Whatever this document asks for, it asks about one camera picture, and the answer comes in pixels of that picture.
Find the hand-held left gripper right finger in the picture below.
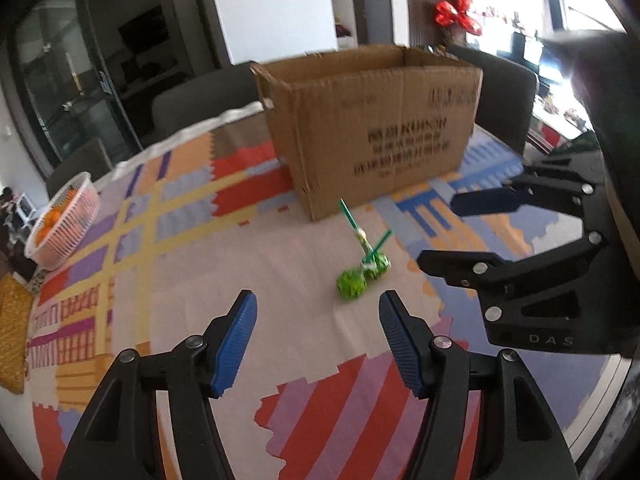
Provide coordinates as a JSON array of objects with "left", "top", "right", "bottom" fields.
[{"left": 378, "top": 290, "right": 581, "bottom": 480}]

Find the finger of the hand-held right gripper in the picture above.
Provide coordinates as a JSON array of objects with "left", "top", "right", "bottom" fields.
[
  {"left": 450, "top": 157, "right": 608, "bottom": 233},
  {"left": 416, "top": 232, "right": 608, "bottom": 307}
]

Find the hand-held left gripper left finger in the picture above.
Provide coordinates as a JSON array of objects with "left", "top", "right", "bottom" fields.
[{"left": 57, "top": 290, "right": 258, "bottom": 480}]

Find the green lollipop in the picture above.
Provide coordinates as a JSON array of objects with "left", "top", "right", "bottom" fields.
[
  {"left": 335, "top": 227, "right": 395, "bottom": 302},
  {"left": 339, "top": 199, "right": 392, "bottom": 280}
]

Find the brown cardboard box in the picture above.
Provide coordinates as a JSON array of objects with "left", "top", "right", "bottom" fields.
[{"left": 250, "top": 44, "right": 485, "bottom": 221}]

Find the colourful patterned tablecloth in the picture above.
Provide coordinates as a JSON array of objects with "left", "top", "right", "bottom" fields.
[{"left": 27, "top": 100, "right": 608, "bottom": 480}]

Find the grey dining chair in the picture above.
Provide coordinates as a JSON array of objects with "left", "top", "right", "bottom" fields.
[
  {"left": 150, "top": 62, "right": 266, "bottom": 136},
  {"left": 46, "top": 137, "right": 113, "bottom": 198},
  {"left": 445, "top": 44, "right": 541, "bottom": 156}
]

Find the black piano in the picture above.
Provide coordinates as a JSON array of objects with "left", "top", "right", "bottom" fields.
[{"left": 510, "top": 30, "right": 546, "bottom": 81}]

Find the bunch of red foil balloons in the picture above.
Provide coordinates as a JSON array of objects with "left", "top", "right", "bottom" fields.
[{"left": 434, "top": 0, "right": 485, "bottom": 36}]

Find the white plastic basket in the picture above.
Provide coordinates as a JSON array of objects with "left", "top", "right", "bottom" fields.
[{"left": 24, "top": 171, "right": 101, "bottom": 267}]

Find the pile of oranges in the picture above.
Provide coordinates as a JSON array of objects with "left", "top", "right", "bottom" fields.
[{"left": 32, "top": 190, "right": 83, "bottom": 246}]

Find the yellow woven mat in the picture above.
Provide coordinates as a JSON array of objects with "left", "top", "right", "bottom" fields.
[{"left": 0, "top": 275, "right": 35, "bottom": 396}]

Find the dark room door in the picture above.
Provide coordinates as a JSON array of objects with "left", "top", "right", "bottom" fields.
[{"left": 357, "top": 0, "right": 396, "bottom": 48}]

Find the white stool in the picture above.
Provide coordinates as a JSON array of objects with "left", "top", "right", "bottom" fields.
[{"left": 12, "top": 192, "right": 38, "bottom": 226}]

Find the black glass sliding door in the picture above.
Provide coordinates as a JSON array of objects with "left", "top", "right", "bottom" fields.
[{"left": 0, "top": 0, "right": 231, "bottom": 166}]

